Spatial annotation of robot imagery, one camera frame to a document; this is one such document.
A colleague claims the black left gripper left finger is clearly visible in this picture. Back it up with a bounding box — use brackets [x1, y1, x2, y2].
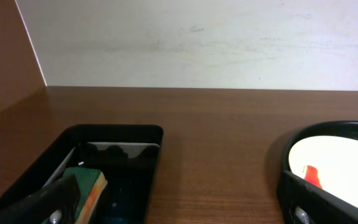
[0, 175, 81, 224]

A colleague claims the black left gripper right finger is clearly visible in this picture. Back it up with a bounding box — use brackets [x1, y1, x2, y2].
[277, 170, 358, 224]

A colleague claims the green and yellow sponge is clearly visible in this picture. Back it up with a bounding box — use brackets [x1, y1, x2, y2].
[62, 167, 108, 224]

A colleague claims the white plate with orange stain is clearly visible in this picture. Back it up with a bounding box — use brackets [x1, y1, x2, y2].
[288, 136, 358, 208]

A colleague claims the black rectangular water tray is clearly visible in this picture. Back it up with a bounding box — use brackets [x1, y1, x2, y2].
[0, 124, 163, 223]

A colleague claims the round black serving tray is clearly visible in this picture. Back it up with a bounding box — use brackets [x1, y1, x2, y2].
[280, 121, 358, 171]

